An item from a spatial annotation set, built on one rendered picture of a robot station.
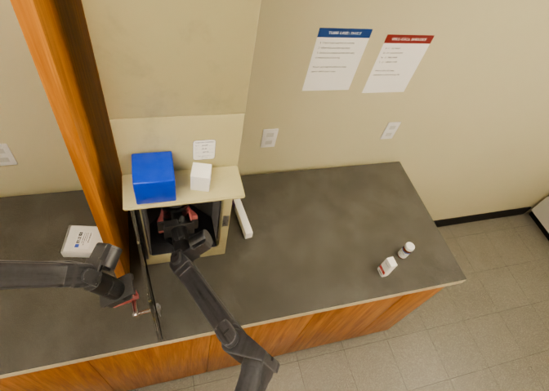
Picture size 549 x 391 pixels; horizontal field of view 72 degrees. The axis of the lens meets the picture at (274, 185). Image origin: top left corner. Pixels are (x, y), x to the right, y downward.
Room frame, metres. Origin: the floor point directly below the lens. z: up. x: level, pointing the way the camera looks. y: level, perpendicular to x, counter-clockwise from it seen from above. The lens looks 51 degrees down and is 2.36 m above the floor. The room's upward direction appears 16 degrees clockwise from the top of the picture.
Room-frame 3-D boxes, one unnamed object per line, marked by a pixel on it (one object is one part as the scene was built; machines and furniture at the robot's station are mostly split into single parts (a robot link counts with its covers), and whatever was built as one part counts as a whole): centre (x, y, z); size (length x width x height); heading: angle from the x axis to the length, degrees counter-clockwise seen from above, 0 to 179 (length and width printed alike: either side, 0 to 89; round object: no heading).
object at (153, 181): (0.56, 0.31, 1.56); 0.10 x 0.10 x 0.09; 27
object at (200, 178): (0.61, 0.20, 1.54); 0.05 x 0.05 x 0.06; 12
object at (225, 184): (0.59, 0.24, 1.46); 0.32 x 0.11 x 0.10; 117
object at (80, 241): (0.60, 0.64, 0.96); 0.16 x 0.12 x 0.04; 106
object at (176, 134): (0.76, 0.32, 1.33); 0.32 x 0.25 x 0.77; 117
